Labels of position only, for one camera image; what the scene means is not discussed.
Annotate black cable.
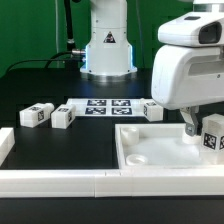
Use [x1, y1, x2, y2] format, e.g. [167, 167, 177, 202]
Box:
[4, 50, 87, 75]

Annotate white front fence bar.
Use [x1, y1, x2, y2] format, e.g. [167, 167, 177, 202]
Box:
[0, 168, 224, 198]

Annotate white square table top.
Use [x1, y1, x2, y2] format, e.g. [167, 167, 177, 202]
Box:
[115, 124, 224, 169]

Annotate black cable conduit post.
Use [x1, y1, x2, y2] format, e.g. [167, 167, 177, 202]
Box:
[64, 0, 75, 51]

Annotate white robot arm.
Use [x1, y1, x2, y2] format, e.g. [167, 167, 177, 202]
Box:
[81, 0, 224, 136]

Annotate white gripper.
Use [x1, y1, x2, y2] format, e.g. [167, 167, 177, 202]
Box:
[151, 45, 224, 136]

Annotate white left fence block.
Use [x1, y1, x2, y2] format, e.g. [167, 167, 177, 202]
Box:
[0, 127, 15, 166]

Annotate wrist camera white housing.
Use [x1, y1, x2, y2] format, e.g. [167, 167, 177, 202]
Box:
[158, 12, 224, 47]

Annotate white marker tag sheet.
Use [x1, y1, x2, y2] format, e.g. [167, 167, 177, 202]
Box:
[67, 98, 155, 117]

